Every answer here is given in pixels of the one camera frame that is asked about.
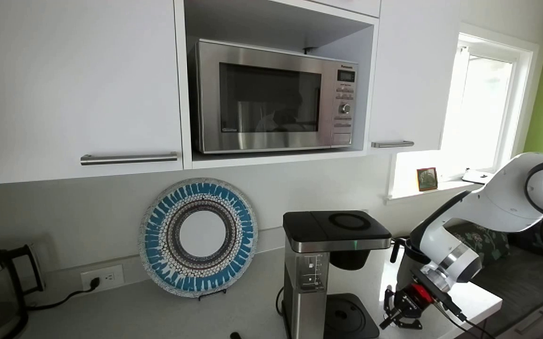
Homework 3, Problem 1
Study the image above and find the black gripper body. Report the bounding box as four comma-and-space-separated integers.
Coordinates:
391, 283, 436, 332

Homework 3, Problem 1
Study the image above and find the steel and black coffee maker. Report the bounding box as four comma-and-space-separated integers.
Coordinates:
281, 209, 394, 339

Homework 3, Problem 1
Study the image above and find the dark floral cushion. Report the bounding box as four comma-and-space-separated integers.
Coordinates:
451, 215, 543, 269

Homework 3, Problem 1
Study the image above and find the blue patterned decorative plate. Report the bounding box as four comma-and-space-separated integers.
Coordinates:
138, 177, 261, 300

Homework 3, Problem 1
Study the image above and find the stainless steel microwave oven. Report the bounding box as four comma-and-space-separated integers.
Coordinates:
191, 36, 361, 156

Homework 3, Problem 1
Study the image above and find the white upper kitchen cabinet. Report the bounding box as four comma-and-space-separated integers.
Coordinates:
0, 0, 468, 189

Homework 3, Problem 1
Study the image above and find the black wrist camera red mount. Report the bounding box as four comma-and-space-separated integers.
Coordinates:
408, 283, 430, 305

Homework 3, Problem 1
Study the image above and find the black coffee maker power cable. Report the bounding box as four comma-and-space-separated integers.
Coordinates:
274, 285, 287, 317

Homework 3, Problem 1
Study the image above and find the small dark picture frame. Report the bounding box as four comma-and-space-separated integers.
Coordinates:
415, 166, 440, 192

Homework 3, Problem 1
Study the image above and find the steel cabinet handle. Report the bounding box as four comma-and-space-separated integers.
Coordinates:
80, 151, 180, 168
370, 138, 417, 151

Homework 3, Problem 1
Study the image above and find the black wire plate stand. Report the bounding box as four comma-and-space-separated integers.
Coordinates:
195, 286, 230, 303

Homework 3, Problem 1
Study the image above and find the white window frame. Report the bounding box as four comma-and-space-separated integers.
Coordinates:
440, 28, 542, 179

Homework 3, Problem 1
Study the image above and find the white wall outlet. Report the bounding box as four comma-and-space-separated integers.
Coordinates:
80, 264, 125, 294

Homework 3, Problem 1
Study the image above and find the black kettle power cable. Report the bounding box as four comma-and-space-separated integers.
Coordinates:
25, 275, 106, 313

